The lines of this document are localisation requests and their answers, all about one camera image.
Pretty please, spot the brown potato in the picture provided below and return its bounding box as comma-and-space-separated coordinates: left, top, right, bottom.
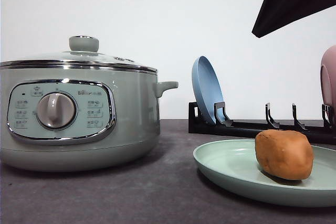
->
255, 130, 314, 180

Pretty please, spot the green plate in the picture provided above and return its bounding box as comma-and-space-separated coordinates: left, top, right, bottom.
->
193, 139, 336, 207

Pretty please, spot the glass steamer lid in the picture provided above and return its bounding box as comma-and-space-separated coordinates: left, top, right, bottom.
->
0, 36, 158, 72

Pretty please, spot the pink plate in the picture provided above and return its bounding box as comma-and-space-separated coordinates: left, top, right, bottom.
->
320, 45, 336, 127

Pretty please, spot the blue plate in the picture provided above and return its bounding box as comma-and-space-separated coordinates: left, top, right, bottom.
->
192, 56, 225, 124

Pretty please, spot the green electric steamer pot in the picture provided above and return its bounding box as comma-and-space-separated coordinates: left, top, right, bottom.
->
0, 66, 179, 172

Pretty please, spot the black dish rack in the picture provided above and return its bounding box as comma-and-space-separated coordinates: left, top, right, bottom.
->
188, 102, 336, 144

